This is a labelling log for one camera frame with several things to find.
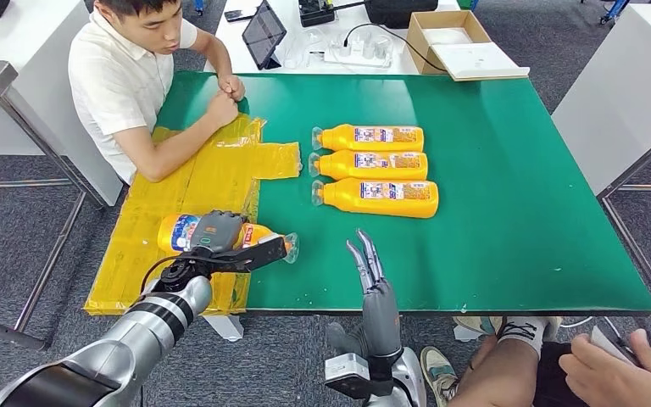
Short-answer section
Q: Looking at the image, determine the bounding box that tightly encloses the person's right hand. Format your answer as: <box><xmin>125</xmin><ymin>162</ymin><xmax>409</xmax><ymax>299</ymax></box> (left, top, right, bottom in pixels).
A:
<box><xmin>204</xmin><ymin>91</ymin><xmax>240</xmax><ymax>129</ymax></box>

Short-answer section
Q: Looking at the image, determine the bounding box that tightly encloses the person's left hand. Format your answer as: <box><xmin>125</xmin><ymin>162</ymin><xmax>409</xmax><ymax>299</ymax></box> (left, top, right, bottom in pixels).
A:
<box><xmin>217</xmin><ymin>74</ymin><xmax>247</xmax><ymax>103</ymax></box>

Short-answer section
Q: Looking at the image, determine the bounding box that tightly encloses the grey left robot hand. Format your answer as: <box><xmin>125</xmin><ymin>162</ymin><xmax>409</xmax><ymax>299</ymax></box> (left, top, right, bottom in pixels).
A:
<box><xmin>188</xmin><ymin>209</ymin><xmax>248</xmax><ymax>255</ymax></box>

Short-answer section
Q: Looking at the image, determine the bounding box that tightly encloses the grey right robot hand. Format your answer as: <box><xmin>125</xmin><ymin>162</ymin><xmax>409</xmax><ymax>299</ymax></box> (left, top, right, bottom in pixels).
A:
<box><xmin>328</xmin><ymin>229</ymin><xmax>404</xmax><ymax>360</ymax></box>

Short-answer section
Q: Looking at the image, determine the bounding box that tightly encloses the orange detergent bottle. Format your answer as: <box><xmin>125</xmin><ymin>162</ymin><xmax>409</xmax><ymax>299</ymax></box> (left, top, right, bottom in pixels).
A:
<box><xmin>311</xmin><ymin>123</ymin><xmax>425</xmax><ymax>153</ymax></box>
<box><xmin>308</xmin><ymin>149</ymin><xmax>430</xmax><ymax>182</ymax></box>
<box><xmin>311</xmin><ymin>177</ymin><xmax>440</xmax><ymax>220</ymax></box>
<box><xmin>157</xmin><ymin>213</ymin><xmax>300</xmax><ymax>265</ymax></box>

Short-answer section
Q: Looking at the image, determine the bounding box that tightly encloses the white table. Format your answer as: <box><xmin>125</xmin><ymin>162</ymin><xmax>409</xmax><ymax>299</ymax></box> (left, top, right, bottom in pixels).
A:
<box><xmin>202</xmin><ymin>0</ymin><xmax>461</xmax><ymax>75</ymax></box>
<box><xmin>549</xmin><ymin>3</ymin><xmax>651</xmax><ymax>360</ymax></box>
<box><xmin>0</xmin><ymin>0</ymin><xmax>123</xmax><ymax>208</ymax></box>

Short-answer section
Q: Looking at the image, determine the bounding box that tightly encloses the black tablet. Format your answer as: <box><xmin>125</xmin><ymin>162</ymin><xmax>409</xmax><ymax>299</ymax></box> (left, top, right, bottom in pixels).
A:
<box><xmin>241</xmin><ymin>0</ymin><xmax>288</xmax><ymax>70</ymax></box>

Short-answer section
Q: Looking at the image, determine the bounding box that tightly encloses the black phone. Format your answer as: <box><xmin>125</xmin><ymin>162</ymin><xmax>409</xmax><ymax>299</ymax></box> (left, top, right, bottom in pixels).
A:
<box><xmin>223</xmin><ymin>6</ymin><xmax>258</xmax><ymax>23</ymax></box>

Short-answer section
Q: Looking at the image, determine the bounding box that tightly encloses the clear plastic packaging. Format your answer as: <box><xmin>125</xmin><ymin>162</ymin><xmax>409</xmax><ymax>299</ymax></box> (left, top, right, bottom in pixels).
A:
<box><xmin>281</xmin><ymin>26</ymin><xmax>331</xmax><ymax>70</ymax></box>

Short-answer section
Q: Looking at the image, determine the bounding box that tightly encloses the white plastic piece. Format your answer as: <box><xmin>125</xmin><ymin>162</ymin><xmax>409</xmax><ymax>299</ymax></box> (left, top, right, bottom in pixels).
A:
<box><xmin>202</xmin><ymin>314</ymin><xmax>245</xmax><ymax>343</ymax></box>

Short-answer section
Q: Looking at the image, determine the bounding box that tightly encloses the seated person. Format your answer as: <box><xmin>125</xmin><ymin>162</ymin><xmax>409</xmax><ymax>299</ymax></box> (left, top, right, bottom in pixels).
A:
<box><xmin>68</xmin><ymin>0</ymin><xmax>247</xmax><ymax>185</ymax></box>

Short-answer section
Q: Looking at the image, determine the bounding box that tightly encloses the black charger device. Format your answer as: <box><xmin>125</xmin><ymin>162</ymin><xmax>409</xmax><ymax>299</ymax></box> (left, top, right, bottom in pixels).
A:
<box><xmin>297</xmin><ymin>0</ymin><xmax>337</xmax><ymax>27</ymax></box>

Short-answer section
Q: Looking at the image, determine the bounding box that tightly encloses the white power strip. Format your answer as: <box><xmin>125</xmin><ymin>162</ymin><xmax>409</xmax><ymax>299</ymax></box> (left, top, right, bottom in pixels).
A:
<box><xmin>323</xmin><ymin>42</ymin><xmax>394</xmax><ymax>69</ymax></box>

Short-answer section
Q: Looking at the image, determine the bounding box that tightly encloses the person with white sock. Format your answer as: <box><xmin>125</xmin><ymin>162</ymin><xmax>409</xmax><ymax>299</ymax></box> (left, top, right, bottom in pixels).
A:
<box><xmin>420</xmin><ymin>315</ymin><xmax>651</xmax><ymax>407</ymax></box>

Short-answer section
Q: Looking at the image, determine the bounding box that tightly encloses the black bag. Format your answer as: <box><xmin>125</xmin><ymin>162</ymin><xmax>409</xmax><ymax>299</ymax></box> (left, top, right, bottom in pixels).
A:
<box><xmin>364</xmin><ymin>0</ymin><xmax>439</xmax><ymax>28</ymax></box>

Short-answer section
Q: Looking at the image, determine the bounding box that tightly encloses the brown cardboard box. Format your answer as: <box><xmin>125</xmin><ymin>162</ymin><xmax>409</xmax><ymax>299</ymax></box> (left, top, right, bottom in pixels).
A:
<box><xmin>405</xmin><ymin>9</ymin><xmax>492</xmax><ymax>76</ymax></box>

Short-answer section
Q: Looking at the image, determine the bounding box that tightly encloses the white foam insert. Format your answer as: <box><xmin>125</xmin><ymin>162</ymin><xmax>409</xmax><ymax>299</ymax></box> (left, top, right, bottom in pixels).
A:
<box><xmin>421</xmin><ymin>26</ymin><xmax>476</xmax><ymax>46</ymax></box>

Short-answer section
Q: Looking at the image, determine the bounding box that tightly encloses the white flat box lid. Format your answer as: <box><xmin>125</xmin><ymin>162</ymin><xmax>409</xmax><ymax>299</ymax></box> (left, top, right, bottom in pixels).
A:
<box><xmin>431</xmin><ymin>41</ymin><xmax>531</xmax><ymax>82</ymax></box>

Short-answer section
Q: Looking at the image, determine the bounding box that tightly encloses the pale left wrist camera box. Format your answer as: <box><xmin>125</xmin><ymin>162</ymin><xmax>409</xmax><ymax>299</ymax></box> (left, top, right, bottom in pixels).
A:
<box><xmin>221</xmin><ymin>234</ymin><xmax>288</xmax><ymax>275</ymax></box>

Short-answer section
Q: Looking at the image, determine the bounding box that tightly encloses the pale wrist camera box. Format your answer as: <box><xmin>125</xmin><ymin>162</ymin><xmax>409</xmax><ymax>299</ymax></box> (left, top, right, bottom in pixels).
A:
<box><xmin>221</xmin><ymin>234</ymin><xmax>288</xmax><ymax>275</ymax></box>
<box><xmin>324</xmin><ymin>352</ymin><xmax>395</xmax><ymax>400</ymax></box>

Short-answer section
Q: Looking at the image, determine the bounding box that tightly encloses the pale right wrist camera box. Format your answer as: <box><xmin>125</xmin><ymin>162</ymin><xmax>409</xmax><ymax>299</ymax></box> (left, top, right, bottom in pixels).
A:
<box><xmin>324</xmin><ymin>352</ymin><xmax>395</xmax><ymax>400</ymax></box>

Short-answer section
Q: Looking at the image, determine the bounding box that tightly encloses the black cable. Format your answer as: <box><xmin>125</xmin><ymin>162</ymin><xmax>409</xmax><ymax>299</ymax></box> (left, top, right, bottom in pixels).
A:
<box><xmin>342</xmin><ymin>22</ymin><xmax>448</xmax><ymax>73</ymax></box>

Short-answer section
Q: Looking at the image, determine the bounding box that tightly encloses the white floor cable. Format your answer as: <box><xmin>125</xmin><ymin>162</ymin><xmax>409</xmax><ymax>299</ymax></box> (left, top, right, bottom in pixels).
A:
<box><xmin>558</xmin><ymin>315</ymin><xmax>651</xmax><ymax>364</ymax></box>

